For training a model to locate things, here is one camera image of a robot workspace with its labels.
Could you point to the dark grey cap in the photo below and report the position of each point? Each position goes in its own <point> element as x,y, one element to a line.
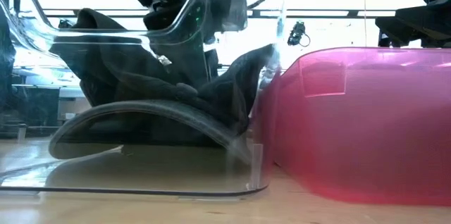
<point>141,76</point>

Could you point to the pink translucent plastic bin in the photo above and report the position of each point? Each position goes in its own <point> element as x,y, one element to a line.
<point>370,139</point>

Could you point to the clear plastic bin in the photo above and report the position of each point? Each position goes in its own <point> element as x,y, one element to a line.
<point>141,174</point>

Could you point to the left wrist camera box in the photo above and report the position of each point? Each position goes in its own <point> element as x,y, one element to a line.
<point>229,5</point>

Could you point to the black overhead frame beam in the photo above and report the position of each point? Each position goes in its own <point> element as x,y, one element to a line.
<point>317,13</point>

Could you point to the hanging black camera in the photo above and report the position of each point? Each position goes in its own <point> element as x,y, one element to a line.
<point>297,33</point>

